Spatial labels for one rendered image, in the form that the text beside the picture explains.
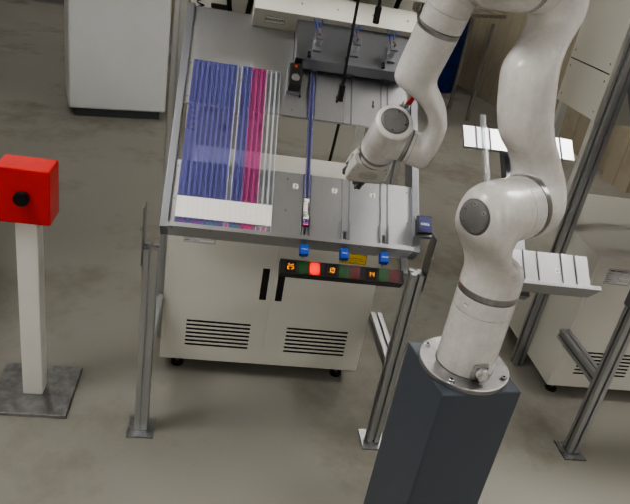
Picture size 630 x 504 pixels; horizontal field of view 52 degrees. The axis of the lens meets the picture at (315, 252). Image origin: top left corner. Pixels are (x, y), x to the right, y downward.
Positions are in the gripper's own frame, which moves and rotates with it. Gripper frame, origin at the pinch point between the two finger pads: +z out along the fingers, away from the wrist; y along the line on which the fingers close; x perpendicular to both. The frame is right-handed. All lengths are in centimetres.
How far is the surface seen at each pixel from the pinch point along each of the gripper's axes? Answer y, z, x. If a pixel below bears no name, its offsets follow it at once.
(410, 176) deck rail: 18.9, 15.0, 10.4
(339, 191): -1.9, 14.7, 3.0
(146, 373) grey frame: -50, 49, -46
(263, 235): -22.3, 12.2, -13.1
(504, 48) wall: 255, 403, 365
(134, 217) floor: -75, 172, 46
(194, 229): -40.2, 13.0, -13.1
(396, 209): 14.7, 14.6, -0.5
